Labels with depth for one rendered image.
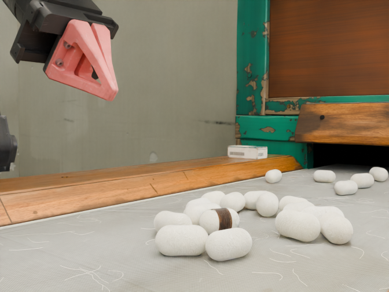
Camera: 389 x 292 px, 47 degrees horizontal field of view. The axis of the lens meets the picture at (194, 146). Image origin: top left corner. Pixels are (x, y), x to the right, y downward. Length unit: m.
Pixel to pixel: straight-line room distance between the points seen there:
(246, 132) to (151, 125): 1.15
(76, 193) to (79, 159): 1.90
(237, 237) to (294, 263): 0.04
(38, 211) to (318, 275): 0.26
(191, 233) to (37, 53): 0.27
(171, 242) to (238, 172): 0.39
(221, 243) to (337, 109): 0.54
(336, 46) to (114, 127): 1.48
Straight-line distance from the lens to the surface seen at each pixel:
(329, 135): 0.78
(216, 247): 0.29
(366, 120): 0.78
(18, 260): 0.32
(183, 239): 0.30
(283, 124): 0.88
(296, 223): 0.34
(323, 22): 0.89
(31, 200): 0.44
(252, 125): 0.92
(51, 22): 0.45
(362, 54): 0.85
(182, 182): 0.57
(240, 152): 0.78
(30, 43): 0.48
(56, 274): 0.28
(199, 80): 1.90
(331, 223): 0.34
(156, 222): 0.35
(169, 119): 1.98
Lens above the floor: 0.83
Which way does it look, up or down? 3 degrees down
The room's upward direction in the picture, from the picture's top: straight up
